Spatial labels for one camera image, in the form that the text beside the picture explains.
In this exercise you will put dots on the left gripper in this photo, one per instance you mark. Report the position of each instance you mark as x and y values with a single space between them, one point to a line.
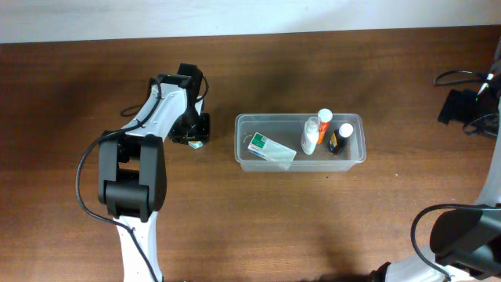
203 133

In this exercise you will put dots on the gold-lid balm jar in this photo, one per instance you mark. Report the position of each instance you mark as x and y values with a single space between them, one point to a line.
196 144

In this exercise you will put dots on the white Panadol box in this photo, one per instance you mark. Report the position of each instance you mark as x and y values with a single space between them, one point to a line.
268 149

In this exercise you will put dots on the white spray bottle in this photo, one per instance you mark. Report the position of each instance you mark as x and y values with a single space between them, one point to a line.
310 135

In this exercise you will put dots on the orange tube white cap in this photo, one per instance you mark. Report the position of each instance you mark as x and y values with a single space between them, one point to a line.
325 116

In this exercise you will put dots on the dark brown syrup bottle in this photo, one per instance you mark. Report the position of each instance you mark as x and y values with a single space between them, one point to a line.
339 138

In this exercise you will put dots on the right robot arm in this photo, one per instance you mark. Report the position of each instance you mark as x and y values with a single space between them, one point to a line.
455 241

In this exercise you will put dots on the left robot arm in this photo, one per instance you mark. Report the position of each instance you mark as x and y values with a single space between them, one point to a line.
132 181

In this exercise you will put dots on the clear plastic container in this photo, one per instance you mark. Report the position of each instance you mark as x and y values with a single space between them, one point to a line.
286 130

